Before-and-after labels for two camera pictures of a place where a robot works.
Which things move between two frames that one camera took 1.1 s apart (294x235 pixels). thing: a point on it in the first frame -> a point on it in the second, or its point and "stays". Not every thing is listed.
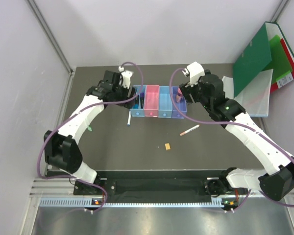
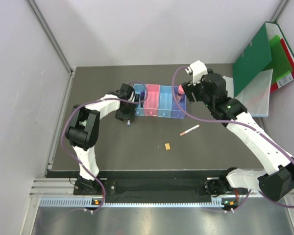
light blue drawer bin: [165, 104] stays
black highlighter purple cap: [142, 98] stays
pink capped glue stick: [179, 95] stays
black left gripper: [128, 105] -> [130, 115]
